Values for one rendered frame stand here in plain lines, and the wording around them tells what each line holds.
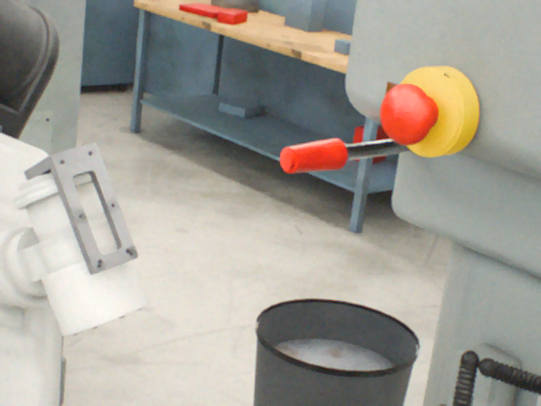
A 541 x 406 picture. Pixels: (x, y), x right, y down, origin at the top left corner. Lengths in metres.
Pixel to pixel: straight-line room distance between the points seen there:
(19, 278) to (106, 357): 3.45
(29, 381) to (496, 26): 0.42
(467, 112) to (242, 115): 6.43
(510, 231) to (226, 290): 4.14
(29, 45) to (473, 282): 0.42
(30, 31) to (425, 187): 0.36
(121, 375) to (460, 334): 3.25
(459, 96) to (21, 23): 0.40
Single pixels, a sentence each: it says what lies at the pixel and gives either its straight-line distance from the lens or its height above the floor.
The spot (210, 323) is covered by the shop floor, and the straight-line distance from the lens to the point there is 4.61.
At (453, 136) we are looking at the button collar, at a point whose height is 1.75.
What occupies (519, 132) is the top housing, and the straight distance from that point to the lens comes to 0.71.
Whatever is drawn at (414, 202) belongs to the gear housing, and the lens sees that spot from 0.90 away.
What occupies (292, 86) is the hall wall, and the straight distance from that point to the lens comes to 7.30.
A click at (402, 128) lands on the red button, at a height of 1.75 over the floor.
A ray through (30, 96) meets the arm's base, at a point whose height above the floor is 1.69.
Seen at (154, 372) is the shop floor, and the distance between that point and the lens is 4.17.
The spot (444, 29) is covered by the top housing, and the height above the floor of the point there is 1.81.
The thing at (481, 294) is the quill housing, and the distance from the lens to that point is 0.92.
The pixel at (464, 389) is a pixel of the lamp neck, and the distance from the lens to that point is 0.81.
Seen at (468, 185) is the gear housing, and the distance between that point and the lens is 0.86.
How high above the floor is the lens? 1.91
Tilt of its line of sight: 18 degrees down
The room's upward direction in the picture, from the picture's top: 7 degrees clockwise
